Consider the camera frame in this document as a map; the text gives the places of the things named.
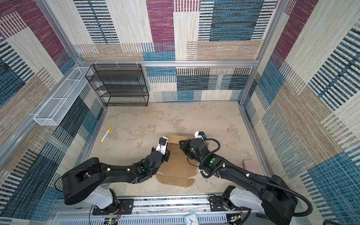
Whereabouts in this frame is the brown cardboard box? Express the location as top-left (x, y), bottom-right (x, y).
top-left (156, 135), bottom-right (199, 188)

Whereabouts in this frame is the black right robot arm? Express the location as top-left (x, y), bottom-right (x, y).
top-left (179, 138), bottom-right (298, 225)

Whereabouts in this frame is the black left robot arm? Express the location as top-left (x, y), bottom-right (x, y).
top-left (61, 150), bottom-right (170, 212)

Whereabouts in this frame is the yellow white marker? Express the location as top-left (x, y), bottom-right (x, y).
top-left (100, 126), bottom-right (112, 143)

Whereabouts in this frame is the pink eraser block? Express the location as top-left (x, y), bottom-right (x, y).
top-left (242, 159), bottom-right (261, 174)

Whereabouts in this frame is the small teal clock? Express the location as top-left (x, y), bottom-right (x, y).
top-left (184, 213), bottom-right (199, 225)

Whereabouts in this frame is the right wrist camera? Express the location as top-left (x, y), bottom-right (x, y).
top-left (194, 131), bottom-right (207, 140)

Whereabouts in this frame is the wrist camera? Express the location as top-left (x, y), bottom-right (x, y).
top-left (156, 136), bottom-right (168, 155)
top-left (194, 131), bottom-right (207, 140)

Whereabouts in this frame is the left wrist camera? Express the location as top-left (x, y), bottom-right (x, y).
top-left (156, 136), bottom-right (168, 155)

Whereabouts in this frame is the aluminium mounting rail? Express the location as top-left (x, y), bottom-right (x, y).
top-left (47, 194), bottom-right (271, 225)

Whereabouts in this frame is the black wire mesh shelf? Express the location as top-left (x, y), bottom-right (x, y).
top-left (85, 64), bottom-right (149, 107)

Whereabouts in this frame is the white wire mesh basket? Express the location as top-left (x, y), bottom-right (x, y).
top-left (34, 67), bottom-right (90, 126)

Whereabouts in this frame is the black corrugated cable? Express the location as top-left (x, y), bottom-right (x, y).
top-left (247, 174), bottom-right (313, 217)

